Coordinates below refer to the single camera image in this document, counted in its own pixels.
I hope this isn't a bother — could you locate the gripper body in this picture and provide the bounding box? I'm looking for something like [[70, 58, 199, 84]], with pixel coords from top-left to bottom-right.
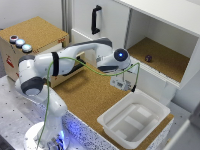
[[110, 77, 130, 91]]

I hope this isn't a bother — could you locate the white cabinet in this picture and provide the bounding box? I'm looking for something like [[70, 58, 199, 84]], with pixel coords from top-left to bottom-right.
[[69, 0, 200, 107]]

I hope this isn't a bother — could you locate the purple block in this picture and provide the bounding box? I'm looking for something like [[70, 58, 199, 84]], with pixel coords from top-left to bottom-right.
[[144, 54, 153, 63]]

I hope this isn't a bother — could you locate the white plastic box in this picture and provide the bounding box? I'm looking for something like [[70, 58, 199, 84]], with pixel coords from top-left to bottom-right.
[[96, 88, 171, 150]]

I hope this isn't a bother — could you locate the white sliding door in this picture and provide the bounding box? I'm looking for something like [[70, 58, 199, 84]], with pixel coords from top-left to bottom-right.
[[71, 0, 131, 49]]

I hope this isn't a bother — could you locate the green button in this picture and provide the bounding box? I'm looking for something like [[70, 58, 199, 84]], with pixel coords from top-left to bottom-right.
[[21, 43, 33, 54]]

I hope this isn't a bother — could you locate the wooden drawer box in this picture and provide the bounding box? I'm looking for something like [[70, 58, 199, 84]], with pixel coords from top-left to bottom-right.
[[0, 16, 87, 89]]

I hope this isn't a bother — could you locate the blue button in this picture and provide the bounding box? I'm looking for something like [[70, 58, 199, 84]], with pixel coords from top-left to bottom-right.
[[15, 38, 26, 48]]

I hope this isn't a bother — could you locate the red button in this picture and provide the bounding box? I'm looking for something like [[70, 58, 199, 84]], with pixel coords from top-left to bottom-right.
[[9, 35, 19, 44]]

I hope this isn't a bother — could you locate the black drawer handle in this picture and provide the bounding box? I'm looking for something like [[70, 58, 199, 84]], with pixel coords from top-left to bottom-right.
[[61, 55, 86, 77]]

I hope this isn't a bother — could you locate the black door handle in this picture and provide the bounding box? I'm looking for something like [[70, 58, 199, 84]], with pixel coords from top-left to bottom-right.
[[91, 4, 103, 36]]

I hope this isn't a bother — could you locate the green cable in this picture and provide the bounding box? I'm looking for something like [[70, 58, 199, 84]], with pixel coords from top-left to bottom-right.
[[35, 56, 141, 150]]

